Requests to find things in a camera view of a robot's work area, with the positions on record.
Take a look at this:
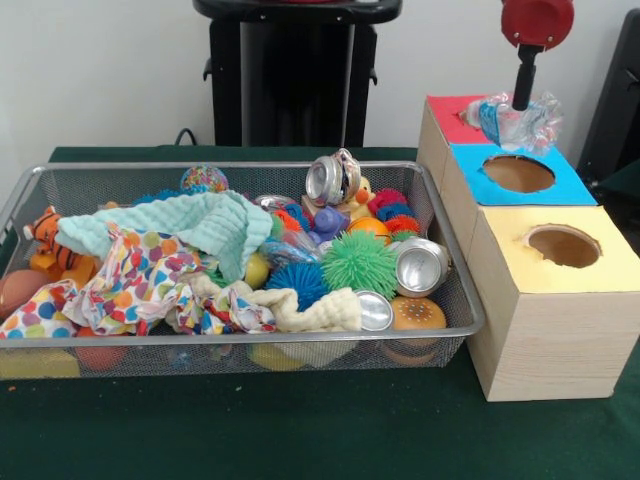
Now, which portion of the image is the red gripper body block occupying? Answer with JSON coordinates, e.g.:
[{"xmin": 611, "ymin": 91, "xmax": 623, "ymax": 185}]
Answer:
[{"xmin": 500, "ymin": 0, "xmax": 577, "ymax": 51}]

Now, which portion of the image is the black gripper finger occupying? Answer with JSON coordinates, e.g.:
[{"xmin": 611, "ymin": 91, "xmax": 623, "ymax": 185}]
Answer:
[{"xmin": 512, "ymin": 44, "xmax": 540, "ymax": 112}]

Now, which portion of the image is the clear plastic bottle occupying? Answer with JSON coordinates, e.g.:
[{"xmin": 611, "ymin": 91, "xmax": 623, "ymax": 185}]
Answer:
[{"xmin": 460, "ymin": 90, "xmax": 564, "ymax": 154}]

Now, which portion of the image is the polka dot colourful cloth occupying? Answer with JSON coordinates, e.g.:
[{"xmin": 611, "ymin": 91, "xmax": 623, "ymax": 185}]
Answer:
[{"xmin": 0, "ymin": 228, "xmax": 276, "ymax": 341}]

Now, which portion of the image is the wooden box with three holes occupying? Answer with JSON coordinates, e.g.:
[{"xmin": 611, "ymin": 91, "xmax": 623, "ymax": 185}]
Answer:
[{"xmin": 415, "ymin": 95, "xmax": 640, "ymax": 403}]

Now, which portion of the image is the black upright panel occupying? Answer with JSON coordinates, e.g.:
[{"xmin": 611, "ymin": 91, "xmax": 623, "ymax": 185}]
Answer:
[{"xmin": 578, "ymin": 8, "xmax": 640, "ymax": 201}]

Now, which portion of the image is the dark green side table cloth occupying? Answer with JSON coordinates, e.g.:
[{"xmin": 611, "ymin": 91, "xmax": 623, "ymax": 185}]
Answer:
[{"xmin": 598, "ymin": 158, "xmax": 640, "ymax": 201}]

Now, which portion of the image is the small orange basketball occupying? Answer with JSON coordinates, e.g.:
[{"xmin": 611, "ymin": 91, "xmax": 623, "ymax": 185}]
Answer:
[{"xmin": 348, "ymin": 215, "xmax": 393, "ymax": 244}]

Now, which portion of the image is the smooth silver can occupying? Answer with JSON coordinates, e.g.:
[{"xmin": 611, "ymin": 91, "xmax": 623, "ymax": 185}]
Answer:
[{"xmin": 393, "ymin": 237, "xmax": 452, "ymax": 298}]

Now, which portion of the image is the crushed silver can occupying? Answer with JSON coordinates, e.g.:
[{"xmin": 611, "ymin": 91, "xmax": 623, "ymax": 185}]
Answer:
[{"xmin": 305, "ymin": 148, "xmax": 363, "ymax": 209}]

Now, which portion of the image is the green spiky rubber ball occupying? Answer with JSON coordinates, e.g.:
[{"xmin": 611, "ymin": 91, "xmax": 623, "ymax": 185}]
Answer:
[{"xmin": 320, "ymin": 230, "xmax": 399, "ymax": 299}]

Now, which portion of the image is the toy burger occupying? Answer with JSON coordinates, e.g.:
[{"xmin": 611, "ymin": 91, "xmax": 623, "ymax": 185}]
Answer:
[{"xmin": 388, "ymin": 295, "xmax": 448, "ymax": 336}]

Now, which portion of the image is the blue spiky rubber ball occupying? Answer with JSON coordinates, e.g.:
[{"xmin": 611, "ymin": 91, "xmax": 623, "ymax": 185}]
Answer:
[{"xmin": 265, "ymin": 260, "xmax": 331, "ymax": 311}]

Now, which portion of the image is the cream knitted cloth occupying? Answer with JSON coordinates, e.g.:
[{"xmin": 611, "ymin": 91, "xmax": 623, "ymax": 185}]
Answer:
[{"xmin": 190, "ymin": 272, "xmax": 364, "ymax": 333}]

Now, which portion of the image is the mint green fuzzy cloth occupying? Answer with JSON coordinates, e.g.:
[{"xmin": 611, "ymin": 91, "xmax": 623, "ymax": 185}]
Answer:
[{"xmin": 55, "ymin": 190, "xmax": 273, "ymax": 284}]

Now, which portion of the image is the brown toy football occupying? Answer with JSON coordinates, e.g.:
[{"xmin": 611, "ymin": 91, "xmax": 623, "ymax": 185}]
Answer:
[{"xmin": 0, "ymin": 268, "xmax": 51, "ymax": 321}]

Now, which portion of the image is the shallow wire mesh bin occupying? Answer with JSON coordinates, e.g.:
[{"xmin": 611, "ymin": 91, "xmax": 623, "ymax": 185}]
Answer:
[{"xmin": 0, "ymin": 160, "xmax": 486, "ymax": 379}]

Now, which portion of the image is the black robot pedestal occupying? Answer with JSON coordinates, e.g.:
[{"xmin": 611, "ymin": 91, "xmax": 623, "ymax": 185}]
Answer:
[{"xmin": 193, "ymin": 0, "xmax": 403, "ymax": 149}]

